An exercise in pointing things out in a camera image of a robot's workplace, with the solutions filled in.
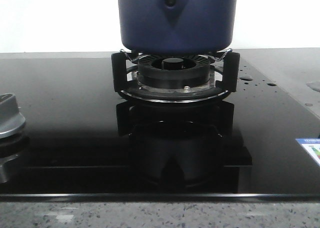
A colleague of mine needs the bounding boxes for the dark blue pot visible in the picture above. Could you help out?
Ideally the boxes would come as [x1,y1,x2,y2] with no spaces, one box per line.
[118,0,237,55]

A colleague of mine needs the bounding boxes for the black pot support grate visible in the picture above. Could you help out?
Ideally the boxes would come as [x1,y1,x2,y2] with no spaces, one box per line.
[111,49,240,104]

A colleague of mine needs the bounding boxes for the black gas burner head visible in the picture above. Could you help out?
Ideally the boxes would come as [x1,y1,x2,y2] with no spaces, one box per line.
[137,55,211,89]

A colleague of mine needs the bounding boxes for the black glass gas stove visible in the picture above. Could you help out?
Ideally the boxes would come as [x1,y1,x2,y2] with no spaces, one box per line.
[0,56,320,202]

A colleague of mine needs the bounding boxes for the silver stove knob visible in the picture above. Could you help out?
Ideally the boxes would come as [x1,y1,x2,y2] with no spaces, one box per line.
[0,93,26,139]

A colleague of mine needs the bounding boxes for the energy label sticker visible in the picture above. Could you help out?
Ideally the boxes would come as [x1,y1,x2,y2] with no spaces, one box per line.
[295,138,320,166]

